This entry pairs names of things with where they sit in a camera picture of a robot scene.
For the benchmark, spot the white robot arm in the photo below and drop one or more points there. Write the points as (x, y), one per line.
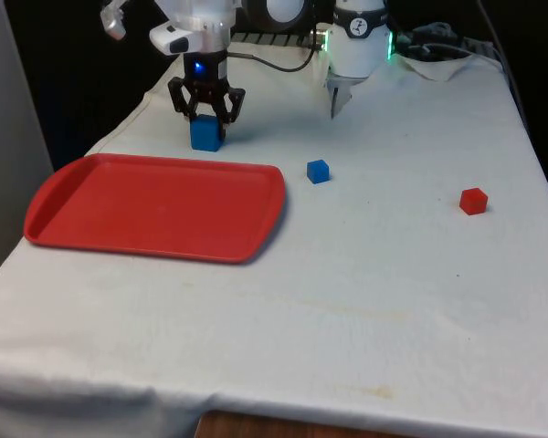
(361, 52)

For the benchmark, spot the small blue block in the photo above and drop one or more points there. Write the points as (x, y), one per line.
(318, 172)

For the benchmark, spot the red tray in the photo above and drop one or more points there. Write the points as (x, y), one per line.
(160, 210)

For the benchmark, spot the large blue block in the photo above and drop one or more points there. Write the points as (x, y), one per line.
(204, 134)

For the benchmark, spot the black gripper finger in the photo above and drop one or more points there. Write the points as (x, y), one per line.
(181, 98)
(232, 105)

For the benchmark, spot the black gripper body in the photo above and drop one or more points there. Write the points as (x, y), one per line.
(207, 73)

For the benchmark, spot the small red block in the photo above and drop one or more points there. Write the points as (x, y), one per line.
(473, 201)

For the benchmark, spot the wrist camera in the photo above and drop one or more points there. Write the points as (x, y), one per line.
(171, 38)

